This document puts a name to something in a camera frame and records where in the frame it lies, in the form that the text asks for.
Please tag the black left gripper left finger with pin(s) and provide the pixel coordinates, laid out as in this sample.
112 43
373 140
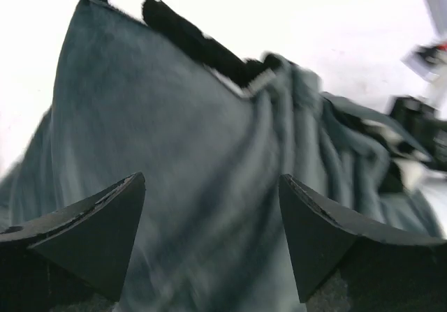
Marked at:
75 258

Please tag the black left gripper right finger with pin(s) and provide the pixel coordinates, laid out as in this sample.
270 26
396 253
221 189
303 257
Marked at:
344 261

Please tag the zebra pillowcase with grey lining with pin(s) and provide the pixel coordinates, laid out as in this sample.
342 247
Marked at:
138 88

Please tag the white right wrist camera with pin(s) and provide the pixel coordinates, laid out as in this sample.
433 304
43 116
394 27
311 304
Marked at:
427 60

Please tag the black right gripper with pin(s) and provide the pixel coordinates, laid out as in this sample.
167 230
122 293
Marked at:
420 121

